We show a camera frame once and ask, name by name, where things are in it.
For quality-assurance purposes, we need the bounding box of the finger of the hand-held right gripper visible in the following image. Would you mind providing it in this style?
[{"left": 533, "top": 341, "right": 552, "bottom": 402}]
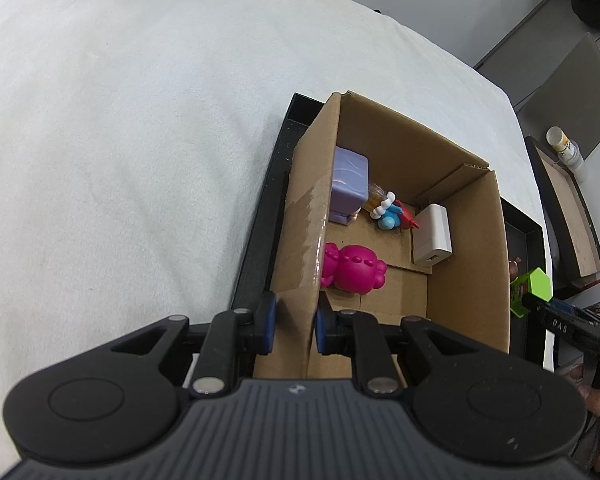
[{"left": 521, "top": 292, "right": 600, "bottom": 346}]

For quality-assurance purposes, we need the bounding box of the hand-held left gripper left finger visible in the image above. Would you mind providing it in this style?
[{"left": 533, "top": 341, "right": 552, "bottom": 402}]
[{"left": 95, "top": 292, "right": 281, "bottom": 395}]

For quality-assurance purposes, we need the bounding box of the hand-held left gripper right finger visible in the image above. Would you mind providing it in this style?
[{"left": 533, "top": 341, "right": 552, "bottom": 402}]
[{"left": 314, "top": 296, "right": 486, "bottom": 395}]

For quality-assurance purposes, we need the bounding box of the green hexagonal box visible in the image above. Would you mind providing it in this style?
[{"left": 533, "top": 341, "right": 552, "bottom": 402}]
[{"left": 510, "top": 267, "right": 553, "bottom": 318}]

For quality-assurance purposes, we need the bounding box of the pink toy figure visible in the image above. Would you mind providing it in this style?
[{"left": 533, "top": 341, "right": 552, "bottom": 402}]
[{"left": 320, "top": 241, "right": 388, "bottom": 295}]

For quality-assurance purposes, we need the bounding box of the black tray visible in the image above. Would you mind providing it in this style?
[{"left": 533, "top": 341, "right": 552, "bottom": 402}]
[{"left": 230, "top": 92, "right": 546, "bottom": 376}]

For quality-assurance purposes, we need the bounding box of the brown cardboard box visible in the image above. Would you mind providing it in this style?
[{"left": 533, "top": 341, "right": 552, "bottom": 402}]
[{"left": 252, "top": 91, "right": 511, "bottom": 381}]

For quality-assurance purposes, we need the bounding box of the blue and red toy figure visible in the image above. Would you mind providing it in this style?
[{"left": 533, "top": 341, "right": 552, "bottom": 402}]
[{"left": 370, "top": 191, "right": 421, "bottom": 232}]

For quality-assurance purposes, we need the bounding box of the small clear amber bottle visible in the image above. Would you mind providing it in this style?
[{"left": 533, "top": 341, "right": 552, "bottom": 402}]
[{"left": 362, "top": 183, "right": 387, "bottom": 213}]

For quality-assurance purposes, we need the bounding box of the white charger plug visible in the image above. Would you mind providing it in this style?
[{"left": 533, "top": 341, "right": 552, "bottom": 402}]
[{"left": 411, "top": 203, "right": 453, "bottom": 267}]

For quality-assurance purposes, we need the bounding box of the purple box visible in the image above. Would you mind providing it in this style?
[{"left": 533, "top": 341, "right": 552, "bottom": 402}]
[{"left": 330, "top": 146, "right": 370, "bottom": 226}]

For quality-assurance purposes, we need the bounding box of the black shallow box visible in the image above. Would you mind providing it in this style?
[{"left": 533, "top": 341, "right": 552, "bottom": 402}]
[{"left": 525, "top": 135, "right": 600, "bottom": 291}]

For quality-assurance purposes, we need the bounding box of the white bottle with label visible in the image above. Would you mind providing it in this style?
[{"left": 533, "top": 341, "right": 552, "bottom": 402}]
[{"left": 546, "top": 126, "right": 586, "bottom": 168}]

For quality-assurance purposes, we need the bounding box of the grey board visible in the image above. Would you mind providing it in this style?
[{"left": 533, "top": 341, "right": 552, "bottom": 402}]
[{"left": 520, "top": 34, "right": 600, "bottom": 161}]

